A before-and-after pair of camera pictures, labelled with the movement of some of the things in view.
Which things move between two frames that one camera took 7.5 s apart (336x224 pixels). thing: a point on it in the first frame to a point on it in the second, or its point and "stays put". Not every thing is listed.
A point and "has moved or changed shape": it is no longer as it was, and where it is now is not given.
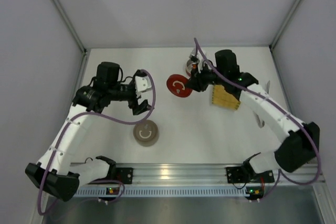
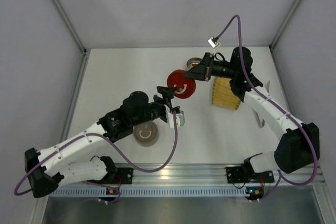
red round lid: (176, 84) has moved or changed shape
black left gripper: (134, 98) to (168, 104)
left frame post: (62, 10) stays put
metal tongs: (261, 124) stays put
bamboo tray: (221, 97) stays put
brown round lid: (146, 133) stays put
